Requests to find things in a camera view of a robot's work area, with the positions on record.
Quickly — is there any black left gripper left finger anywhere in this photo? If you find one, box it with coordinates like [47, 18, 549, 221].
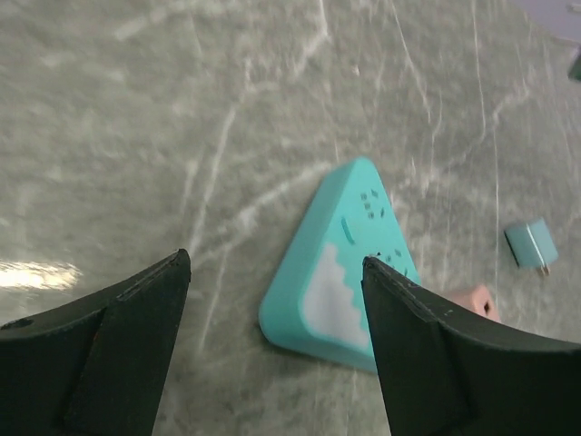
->
[1, 249, 191, 435]

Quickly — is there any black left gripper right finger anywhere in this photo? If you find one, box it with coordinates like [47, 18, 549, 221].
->
[361, 257, 580, 435]

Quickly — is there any pink plug adapter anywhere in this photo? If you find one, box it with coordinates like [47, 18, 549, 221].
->
[447, 284, 501, 322]

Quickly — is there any teal triangular power strip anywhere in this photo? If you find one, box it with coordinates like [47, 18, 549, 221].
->
[259, 157, 420, 372]

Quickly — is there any green plug adapter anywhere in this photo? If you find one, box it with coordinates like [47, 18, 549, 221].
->
[567, 46, 581, 83]

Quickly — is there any teal plug adapter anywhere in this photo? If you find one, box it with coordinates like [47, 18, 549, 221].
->
[504, 218, 558, 277]

